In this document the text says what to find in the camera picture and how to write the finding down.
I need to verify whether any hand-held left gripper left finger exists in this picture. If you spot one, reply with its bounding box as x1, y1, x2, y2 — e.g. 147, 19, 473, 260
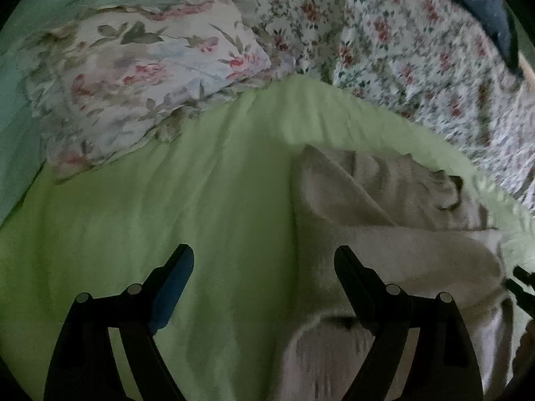
43, 243, 195, 401

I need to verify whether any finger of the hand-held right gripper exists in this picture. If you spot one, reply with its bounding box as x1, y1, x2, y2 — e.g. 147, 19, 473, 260
505, 265, 535, 316

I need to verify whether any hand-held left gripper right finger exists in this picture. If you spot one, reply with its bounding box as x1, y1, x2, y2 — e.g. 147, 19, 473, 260
333, 246, 486, 401

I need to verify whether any beige small garment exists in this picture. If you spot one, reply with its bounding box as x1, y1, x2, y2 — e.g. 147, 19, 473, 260
274, 144, 517, 401

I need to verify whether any light green bed sheet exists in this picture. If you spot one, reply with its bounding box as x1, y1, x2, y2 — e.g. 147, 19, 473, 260
0, 74, 535, 401

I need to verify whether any floral pillow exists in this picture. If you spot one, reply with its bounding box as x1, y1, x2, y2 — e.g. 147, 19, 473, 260
25, 0, 272, 182

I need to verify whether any small-flower print quilt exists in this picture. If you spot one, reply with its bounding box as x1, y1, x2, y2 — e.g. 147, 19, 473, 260
217, 0, 535, 212

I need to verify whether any dark blue cloth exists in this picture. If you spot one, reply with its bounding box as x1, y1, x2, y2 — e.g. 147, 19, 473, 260
401, 0, 521, 72

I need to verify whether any teal green cloth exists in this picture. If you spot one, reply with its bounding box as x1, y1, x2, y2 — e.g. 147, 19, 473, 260
0, 0, 220, 222

